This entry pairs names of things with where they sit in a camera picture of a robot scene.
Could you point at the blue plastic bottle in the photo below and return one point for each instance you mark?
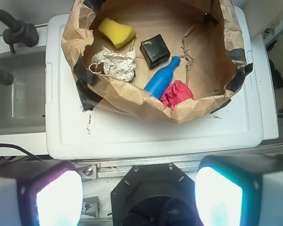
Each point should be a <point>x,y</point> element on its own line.
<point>162,78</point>

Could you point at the brown paper bag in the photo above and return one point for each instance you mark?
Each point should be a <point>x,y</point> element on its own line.
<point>204,34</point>

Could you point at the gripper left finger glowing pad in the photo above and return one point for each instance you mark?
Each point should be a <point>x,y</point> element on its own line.
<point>40,193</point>

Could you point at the crumpled white paper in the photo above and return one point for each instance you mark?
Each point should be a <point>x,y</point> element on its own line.
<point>112,64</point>

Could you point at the yellow sponge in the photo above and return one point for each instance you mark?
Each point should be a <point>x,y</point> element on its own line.
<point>118,34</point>

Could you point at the white plastic bin lid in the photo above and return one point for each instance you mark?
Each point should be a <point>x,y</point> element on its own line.
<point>72,133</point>

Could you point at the crumpled red paper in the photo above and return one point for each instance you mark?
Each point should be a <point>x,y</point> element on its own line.
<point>176,93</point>

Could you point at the black faucet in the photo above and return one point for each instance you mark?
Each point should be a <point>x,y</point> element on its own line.
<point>17,32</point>

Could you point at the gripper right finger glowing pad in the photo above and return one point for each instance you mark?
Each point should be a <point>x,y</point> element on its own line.
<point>240,190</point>

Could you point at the grey sink basin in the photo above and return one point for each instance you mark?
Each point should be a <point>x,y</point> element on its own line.
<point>22,104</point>

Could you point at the black box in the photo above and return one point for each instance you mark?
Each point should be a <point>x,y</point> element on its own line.
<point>154,51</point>

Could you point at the aluminium frame rail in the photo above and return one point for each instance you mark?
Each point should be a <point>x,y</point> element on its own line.
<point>112,168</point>

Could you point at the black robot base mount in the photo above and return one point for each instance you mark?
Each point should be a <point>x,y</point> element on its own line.
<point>154,196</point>

